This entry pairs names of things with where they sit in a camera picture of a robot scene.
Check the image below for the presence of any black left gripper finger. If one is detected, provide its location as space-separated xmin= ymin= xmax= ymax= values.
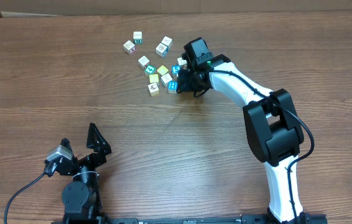
xmin=86 ymin=123 xmax=111 ymax=156
xmin=60 ymin=138 xmax=73 ymax=156

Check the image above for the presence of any blue number five block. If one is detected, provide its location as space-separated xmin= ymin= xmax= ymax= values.
xmin=172 ymin=65 xmax=181 ymax=77

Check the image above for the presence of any yellow block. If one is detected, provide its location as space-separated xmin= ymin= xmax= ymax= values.
xmin=149 ymin=73 xmax=159 ymax=83
xmin=157 ymin=65 xmax=169 ymax=76

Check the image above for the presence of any white acorn picture block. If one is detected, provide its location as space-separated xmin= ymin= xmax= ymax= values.
xmin=148 ymin=83 xmax=159 ymax=96

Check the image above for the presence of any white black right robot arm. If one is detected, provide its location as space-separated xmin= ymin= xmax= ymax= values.
xmin=177 ymin=37 xmax=304 ymax=223

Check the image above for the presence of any green number four block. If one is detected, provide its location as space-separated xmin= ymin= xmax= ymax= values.
xmin=144 ymin=65 xmax=156 ymax=77

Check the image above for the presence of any white block blue side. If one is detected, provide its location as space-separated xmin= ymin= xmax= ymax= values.
xmin=155 ymin=43 xmax=168 ymax=57

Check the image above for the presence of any white block red trim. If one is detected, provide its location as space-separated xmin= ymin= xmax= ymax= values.
xmin=138 ymin=55 xmax=150 ymax=70

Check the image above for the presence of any white block green side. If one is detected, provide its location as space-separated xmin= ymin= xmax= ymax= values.
xmin=133 ymin=31 xmax=142 ymax=45

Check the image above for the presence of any white block red side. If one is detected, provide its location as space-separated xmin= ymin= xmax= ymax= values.
xmin=123 ymin=40 xmax=136 ymax=54

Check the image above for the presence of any brown cardboard backdrop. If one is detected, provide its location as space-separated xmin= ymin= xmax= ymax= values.
xmin=0 ymin=0 xmax=352 ymax=17

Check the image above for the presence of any black left camera cable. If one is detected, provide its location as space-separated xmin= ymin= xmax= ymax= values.
xmin=3 ymin=161 xmax=55 ymax=224

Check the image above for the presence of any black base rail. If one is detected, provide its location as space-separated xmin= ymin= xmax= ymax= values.
xmin=51 ymin=213 xmax=329 ymax=224

